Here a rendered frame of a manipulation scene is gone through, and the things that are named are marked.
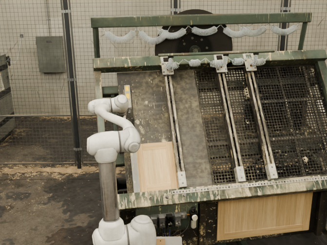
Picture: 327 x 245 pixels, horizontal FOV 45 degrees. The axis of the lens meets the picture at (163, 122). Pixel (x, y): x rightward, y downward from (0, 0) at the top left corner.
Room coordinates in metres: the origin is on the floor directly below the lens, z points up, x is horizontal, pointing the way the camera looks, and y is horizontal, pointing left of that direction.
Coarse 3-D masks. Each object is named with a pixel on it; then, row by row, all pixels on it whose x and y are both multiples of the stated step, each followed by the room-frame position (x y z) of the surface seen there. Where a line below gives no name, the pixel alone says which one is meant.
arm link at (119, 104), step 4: (120, 96) 2.73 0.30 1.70; (124, 96) 2.74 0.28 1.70; (112, 100) 2.75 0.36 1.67; (116, 100) 2.72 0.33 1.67; (120, 100) 2.71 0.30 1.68; (124, 100) 2.72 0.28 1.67; (112, 104) 2.73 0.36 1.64; (116, 104) 2.72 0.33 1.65; (120, 104) 2.71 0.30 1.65; (124, 104) 2.71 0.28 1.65; (128, 104) 2.79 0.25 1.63; (112, 108) 2.73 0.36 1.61; (116, 108) 2.73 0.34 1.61; (120, 108) 2.73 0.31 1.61; (124, 108) 2.74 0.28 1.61; (120, 112) 2.80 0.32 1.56
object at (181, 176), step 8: (168, 56) 3.39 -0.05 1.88; (168, 72) 3.44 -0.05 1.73; (168, 80) 3.43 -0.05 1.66; (168, 88) 3.41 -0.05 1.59; (168, 96) 3.33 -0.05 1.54; (168, 104) 3.28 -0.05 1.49; (168, 112) 3.27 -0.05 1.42; (176, 120) 3.19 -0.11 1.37; (176, 128) 3.14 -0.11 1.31; (176, 136) 3.13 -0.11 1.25; (176, 144) 3.09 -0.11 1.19; (176, 152) 3.01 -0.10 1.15; (176, 160) 2.96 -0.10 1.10; (176, 168) 2.95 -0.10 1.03; (184, 176) 2.88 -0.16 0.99; (184, 184) 2.84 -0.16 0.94
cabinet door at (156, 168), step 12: (144, 144) 3.07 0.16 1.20; (156, 144) 3.08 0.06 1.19; (168, 144) 3.09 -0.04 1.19; (144, 156) 3.01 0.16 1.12; (156, 156) 3.02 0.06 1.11; (168, 156) 3.03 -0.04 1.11; (144, 168) 2.94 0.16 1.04; (156, 168) 2.95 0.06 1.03; (168, 168) 2.96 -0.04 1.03; (144, 180) 2.87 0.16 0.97; (156, 180) 2.89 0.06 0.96; (168, 180) 2.90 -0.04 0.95
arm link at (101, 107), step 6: (90, 102) 2.74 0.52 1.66; (96, 102) 2.72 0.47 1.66; (102, 102) 2.71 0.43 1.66; (108, 102) 2.74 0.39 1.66; (90, 108) 2.71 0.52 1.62; (96, 108) 2.68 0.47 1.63; (102, 108) 2.66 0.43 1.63; (108, 108) 2.70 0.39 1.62; (96, 114) 2.71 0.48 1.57; (102, 114) 2.60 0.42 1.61; (108, 114) 2.57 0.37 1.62; (108, 120) 2.56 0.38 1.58; (114, 120) 2.51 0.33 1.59; (120, 120) 2.48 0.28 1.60; (126, 120) 2.46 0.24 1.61; (126, 126) 2.35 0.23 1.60; (132, 126) 2.34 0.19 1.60
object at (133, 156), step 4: (124, 88) 3.36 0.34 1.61; (124, 92) 3.37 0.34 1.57; (128, 92) 3.34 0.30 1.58; (128, 100) 3.29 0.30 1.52; (132, 156) 2.97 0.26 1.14; (136, 156) 2.98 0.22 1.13; (132, 160) 2.95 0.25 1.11; (136, 160) 2.95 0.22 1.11; (132, 164) 2.93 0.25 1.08; (136, 164) 2.93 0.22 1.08; (132, 168) 2.91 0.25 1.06; (136, 168) 2.91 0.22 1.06; (132, 172) 2.89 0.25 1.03; (136, 172) 2.89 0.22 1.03; (132, 176) 2.86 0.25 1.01; (136, 176) 2.87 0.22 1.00; (132, 180) 2.88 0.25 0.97; (136, 180) 2.85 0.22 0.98; (136, 184) 2.83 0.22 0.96; (136, 188) 2.81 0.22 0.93
